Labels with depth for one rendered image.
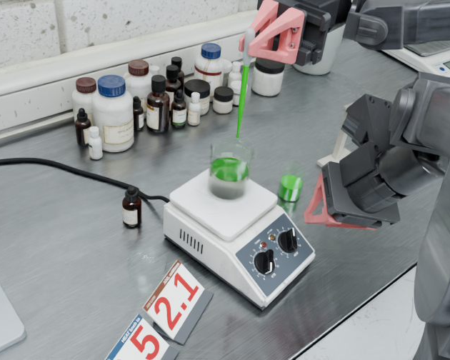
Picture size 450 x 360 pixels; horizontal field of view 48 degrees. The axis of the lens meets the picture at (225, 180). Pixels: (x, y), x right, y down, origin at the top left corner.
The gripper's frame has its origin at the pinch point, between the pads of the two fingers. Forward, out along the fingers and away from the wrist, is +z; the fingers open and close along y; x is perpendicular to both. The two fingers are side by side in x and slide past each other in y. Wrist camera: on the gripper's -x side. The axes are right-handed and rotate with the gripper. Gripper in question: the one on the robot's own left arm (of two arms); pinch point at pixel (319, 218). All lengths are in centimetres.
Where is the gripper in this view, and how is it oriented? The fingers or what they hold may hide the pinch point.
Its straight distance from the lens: 69.1
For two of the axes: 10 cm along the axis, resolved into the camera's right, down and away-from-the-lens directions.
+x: 0.4, 9.0, -4.4
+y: -8.9, -1.7, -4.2
